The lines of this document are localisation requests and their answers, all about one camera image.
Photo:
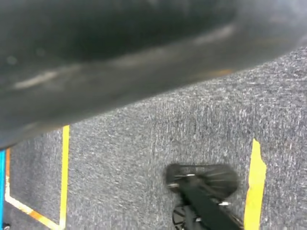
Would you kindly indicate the black robot foot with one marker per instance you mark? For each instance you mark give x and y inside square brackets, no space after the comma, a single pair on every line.
[215,181]

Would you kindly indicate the yellow floor tape strip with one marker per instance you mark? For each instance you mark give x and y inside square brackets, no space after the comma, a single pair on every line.
[255,190]

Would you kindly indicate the yellow floor tape rectangle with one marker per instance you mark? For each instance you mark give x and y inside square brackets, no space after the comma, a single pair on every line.
[64,174]

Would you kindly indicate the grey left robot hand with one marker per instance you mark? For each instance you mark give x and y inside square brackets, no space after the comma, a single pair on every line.
[96,47]

